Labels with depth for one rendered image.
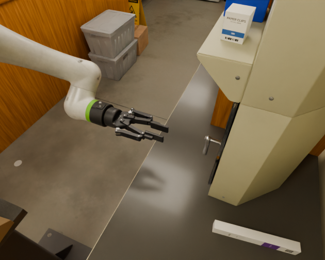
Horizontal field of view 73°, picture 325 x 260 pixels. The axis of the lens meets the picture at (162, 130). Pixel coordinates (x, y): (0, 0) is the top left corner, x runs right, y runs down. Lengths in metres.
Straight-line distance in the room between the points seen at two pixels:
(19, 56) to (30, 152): 1.72
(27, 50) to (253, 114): 0.71
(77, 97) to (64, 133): 1.64
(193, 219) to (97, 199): 1.24
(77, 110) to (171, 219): 0.53
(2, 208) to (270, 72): 0.98
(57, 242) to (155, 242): 1.21
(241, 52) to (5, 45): 0.68
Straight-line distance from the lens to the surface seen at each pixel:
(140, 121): 0.83
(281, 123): 0.55
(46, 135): 2.57
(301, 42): 0.45
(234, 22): 0.52
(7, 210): 1.03
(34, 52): 0.87
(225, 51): 0.50
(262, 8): 0.64
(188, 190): 0.90
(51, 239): 1.96
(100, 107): 0.85
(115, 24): 2.87
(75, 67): 0.89
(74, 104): 0.89
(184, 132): 1.07
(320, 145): 1.14
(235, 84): 0.50
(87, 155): 2.24
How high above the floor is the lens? 1.74
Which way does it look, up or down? 49 degrees down
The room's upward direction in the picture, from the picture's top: straight up
